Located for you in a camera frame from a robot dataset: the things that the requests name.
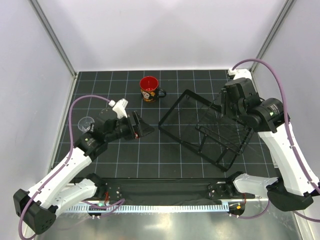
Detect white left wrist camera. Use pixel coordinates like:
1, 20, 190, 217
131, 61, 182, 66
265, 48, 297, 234
108, 98, 129, 119

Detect black wire dish rack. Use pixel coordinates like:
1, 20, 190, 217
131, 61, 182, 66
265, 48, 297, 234
158, 89, 254, 172

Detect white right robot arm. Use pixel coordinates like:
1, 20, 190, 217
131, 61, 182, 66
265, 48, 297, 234
221, 77, 320, 212

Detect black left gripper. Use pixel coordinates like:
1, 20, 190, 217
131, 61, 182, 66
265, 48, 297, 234
105, 111, 154, 143

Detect red skull mug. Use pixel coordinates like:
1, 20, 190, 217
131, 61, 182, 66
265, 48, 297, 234
139, 76, 167, 103

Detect green grey mug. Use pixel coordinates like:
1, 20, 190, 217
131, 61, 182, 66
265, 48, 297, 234
97, 108, 117, 123

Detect clear plastic cup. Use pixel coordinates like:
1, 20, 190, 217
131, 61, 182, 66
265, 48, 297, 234
77, 116, 95, 134

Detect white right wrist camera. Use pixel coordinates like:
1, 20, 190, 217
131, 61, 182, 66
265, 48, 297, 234
227, 68, 252, 80

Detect aluminium rail with slots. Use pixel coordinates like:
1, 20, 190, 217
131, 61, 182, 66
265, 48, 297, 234
57, 194, 276, 214

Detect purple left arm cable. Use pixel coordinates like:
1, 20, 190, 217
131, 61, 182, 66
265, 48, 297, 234
18, 94, 126, 240

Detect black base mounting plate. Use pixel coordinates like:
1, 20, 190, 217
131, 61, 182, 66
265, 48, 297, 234
87, 177, 254, 205

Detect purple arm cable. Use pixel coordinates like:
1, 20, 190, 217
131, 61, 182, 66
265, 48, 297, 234
231, 58, 320, 222
18, 94, 126, 240

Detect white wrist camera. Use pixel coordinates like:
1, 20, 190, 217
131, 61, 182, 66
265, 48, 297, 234
108, 98, 129, 119
227, 68, 252, 80

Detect black grid mat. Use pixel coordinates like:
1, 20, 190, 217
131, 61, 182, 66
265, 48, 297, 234
54, 70, 277, 178

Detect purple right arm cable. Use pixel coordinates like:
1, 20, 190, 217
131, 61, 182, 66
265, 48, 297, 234
231, 58, 320, 222

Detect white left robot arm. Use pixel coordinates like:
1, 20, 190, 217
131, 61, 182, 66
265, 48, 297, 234
13, 108, 155, 235

